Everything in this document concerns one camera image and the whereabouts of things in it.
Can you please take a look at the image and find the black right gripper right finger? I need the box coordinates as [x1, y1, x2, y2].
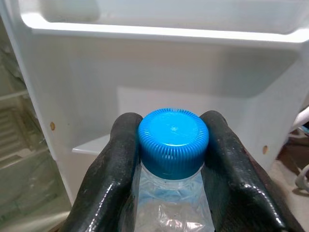
[199, 110, 305, 232]

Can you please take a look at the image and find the white fridge door shelf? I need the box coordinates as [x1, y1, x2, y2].
[71, 87, 266, 157]
[19, 0, 309, 44]

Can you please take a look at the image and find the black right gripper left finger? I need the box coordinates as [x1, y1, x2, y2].
[60, 112, 143, 232]

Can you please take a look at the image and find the white fridge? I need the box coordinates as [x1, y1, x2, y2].
[0, 14, 73, 232]

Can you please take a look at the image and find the clear bottle blue cap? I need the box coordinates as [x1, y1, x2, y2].
[130, 108, 215, 232]

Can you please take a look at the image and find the white fridge door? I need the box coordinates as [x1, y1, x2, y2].
[0, 0, 309, 206]

